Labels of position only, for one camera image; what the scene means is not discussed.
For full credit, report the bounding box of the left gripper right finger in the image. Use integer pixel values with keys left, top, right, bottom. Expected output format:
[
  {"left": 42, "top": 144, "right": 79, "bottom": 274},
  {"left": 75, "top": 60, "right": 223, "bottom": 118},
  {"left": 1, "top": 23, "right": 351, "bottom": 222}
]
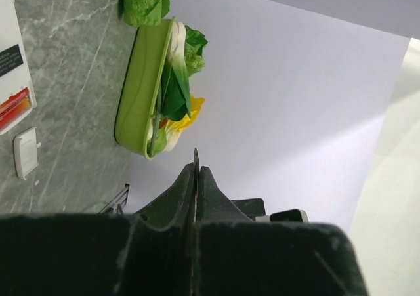
[{"left": 194, "top": 167, "right": 368, "bottom": 295}]

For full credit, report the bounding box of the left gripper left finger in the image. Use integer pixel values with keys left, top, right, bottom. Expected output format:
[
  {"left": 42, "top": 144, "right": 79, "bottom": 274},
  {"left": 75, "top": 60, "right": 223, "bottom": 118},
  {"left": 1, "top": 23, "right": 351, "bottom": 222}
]
[{"left": 1, "top": 164, "right": 198, "bottom": 295}]

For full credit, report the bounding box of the white battery cover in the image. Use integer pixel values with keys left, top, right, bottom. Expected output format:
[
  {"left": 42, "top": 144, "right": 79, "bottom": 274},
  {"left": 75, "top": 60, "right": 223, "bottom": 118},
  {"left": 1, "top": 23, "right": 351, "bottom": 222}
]
[{"left": 13, "top": 127, "right": 41, "bottom": 180}]

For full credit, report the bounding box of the white remote control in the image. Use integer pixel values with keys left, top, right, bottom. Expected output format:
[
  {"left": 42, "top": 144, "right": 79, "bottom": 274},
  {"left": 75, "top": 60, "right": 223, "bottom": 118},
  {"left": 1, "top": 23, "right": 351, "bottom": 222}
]
[{"left": 1, "top": 0, "right": 37, "bottom": 135}]

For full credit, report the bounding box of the round green cabbage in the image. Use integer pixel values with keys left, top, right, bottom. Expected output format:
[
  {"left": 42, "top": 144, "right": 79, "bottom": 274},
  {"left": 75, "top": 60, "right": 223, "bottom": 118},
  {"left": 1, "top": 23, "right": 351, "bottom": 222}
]
[{"left": 148, "top": 129, "right": 167, "bottom": 157}]

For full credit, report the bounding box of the yellow napa cabbage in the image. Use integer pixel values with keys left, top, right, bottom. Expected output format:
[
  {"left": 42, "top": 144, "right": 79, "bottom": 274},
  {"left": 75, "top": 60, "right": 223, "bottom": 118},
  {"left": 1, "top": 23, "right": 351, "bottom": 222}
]
[{"left": 159, "top": 95, "right": 205, "bottom": 152}]

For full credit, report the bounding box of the bok choy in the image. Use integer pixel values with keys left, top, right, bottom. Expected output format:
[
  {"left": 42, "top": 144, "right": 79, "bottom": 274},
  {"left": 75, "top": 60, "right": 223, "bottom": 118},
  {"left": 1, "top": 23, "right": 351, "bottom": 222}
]
[{"left": 156, "top": 18, "right": 192, "bottom": 121}]

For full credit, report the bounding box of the green plastic tray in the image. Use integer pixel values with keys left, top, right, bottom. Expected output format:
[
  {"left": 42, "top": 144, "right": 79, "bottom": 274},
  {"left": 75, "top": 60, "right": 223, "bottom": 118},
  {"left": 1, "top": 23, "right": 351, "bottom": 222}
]
[{"left": 114, "top": 18, "right": 175, "bottom": 159}]

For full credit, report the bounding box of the green lettuce head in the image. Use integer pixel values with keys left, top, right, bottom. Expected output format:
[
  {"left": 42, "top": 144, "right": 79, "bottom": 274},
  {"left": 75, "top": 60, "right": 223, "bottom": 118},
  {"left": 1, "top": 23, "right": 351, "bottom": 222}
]
[{"left": 184, "top": 26, "right": 208, "bottom": 76}]

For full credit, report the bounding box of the long green napa cabbage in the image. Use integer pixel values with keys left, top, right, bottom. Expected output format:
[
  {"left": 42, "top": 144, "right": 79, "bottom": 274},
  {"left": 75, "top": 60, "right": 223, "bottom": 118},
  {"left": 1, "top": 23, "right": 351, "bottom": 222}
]
[{"left": 123, "top": 0, "right": 171, "bottom": 28}]

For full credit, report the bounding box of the aluminium frame rail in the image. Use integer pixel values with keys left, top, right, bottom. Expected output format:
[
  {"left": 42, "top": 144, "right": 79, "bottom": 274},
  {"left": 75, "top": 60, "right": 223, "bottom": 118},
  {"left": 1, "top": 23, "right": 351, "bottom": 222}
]
[{"left": 99, "top": 183, "right": 130, "bottom": 215}]

